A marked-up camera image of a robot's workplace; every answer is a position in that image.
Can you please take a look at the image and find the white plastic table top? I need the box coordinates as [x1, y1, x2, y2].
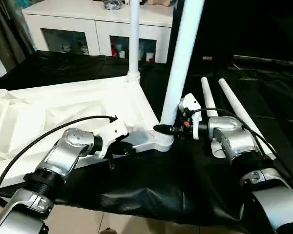
[0, 76, 174, 191]

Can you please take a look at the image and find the white plastic table leg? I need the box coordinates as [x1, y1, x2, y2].
[128, 0, 141, 84]
[201, 77, 228, 158]
[218, 78, 277, 161]
[158, 0, 206, 141]

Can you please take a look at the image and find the black work mat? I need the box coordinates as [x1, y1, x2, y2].
[0, 49, 293, 230]

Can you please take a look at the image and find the brown teddy bear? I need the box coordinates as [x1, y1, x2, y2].
[151, 0, 174, 7]

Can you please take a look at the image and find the white sideboard with glass doors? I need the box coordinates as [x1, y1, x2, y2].
[21, 0, 174, 64]

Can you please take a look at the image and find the clear glass ornament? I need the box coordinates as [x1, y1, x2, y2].
[103, 0, 123, 10]

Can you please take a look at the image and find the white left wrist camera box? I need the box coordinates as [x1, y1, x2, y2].
[92, 118, 130, 159]

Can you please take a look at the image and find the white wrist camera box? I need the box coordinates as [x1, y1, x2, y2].
[92, 118, 130, 159]
[179, 94, 202, 141]

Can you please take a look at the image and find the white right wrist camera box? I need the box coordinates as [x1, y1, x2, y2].
[179, 94, 202, 141]

